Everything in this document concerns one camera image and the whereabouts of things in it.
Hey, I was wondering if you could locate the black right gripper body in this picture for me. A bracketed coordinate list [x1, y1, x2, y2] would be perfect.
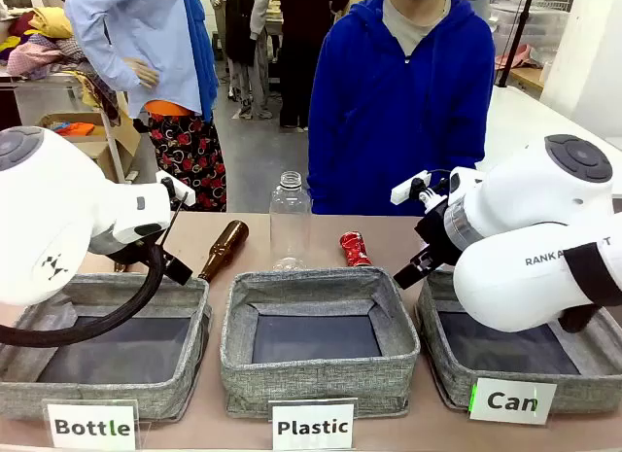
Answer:
[413, 198, 470, 274]

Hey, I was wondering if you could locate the white Can label sign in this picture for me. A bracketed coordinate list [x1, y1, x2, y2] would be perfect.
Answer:
[467, 376, 559, 427]

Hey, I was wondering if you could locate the crushed red can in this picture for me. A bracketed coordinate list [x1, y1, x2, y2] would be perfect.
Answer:
[338, 230, 373, 268]

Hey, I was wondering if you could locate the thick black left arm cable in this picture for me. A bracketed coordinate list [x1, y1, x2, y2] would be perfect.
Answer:
[0, 242, 169, 347]

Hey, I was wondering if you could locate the thin black camera wire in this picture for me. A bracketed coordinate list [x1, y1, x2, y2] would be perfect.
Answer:
[158, 191, 190, 253]

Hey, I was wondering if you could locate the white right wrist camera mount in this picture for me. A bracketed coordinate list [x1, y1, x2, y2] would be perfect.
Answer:
[391, 169, 432, 203]

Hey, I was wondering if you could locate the grey fabric basket Plastic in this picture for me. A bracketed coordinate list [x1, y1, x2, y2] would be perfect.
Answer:
[220, 266, 422, 419]

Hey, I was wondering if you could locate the bystander in grey jacket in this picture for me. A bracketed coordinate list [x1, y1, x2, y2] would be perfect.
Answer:
[456, 0, 493, 21]

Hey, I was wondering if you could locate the white Bottle label sign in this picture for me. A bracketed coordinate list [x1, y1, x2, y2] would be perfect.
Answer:
[43, 398, 140, 451]

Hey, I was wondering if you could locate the blue scarf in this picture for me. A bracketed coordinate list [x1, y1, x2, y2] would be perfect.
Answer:
[180, 0, 220, 125]

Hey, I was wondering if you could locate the grey fabric basket Can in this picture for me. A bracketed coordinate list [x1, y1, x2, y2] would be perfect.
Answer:
[415, 269, 622, 414]

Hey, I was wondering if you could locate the white wire storage shelf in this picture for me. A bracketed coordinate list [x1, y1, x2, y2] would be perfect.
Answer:
[488, 0, 572, 70]

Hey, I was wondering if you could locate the bystander in black clothes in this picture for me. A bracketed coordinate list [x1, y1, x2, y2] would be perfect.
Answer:
[277, 0, 352, 131]

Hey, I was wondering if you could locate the brown glass bottle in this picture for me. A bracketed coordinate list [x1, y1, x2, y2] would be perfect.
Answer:
[197, 220, 251, 284]

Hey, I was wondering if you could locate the black red floral skirt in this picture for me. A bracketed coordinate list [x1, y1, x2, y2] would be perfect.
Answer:
[147, 112, 228, 214]

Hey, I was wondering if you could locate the light blue mannequin shirt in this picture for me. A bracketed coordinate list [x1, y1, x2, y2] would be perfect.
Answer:
[64, 0, 203, 121]

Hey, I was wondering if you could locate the black tripod pole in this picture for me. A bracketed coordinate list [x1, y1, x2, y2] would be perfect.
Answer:
[495, 0, 538, 88]

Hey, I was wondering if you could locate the yellow cloth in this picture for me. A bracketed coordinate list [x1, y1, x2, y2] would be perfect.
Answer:
[28, 7, 74, 39]

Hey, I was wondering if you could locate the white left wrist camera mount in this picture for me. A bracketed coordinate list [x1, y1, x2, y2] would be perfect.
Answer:
[155, 171, 196, 205]

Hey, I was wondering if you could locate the pink patterned cloth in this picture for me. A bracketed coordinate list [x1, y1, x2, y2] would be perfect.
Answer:
[7, 33, 64, 79]

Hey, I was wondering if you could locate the grey fabric basket Bottle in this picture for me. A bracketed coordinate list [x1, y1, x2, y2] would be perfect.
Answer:
[0, 271, 214, 422]

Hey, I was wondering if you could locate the white table leg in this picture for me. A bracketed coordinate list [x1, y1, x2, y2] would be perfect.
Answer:
[103, 106, 140, 185]

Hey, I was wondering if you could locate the beige mannequin hand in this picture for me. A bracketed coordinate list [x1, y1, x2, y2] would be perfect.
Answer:
[123, 57, 160, 89]

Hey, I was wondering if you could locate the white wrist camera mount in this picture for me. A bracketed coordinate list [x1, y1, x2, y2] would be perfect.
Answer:
[155, 171, 196, 205]
[391, 169, 432, 203]

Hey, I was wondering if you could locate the open cardboard box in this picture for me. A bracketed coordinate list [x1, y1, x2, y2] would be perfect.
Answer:
[38, 111, 142, 184]

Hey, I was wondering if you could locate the person in blue hoodie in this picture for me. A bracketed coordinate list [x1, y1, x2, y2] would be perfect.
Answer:
[306, 0, 497, 217]

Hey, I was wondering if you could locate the orange cloth at waist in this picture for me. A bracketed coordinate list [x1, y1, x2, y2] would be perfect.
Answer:
[144, 100, 193, 118]

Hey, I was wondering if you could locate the bystander in grey trousers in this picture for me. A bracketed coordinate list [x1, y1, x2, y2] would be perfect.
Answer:
[224, 0, 274, 122]

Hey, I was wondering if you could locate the white Plastic label sign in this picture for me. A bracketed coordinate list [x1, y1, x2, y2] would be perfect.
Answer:
[268, 398, 359, 452]

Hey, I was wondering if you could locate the large clear plastic bottle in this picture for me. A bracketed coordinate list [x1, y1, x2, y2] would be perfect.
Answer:
[269, 169, 313, 273]

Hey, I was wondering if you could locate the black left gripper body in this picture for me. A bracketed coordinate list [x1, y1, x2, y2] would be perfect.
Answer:
[87, 231, 167, 274]

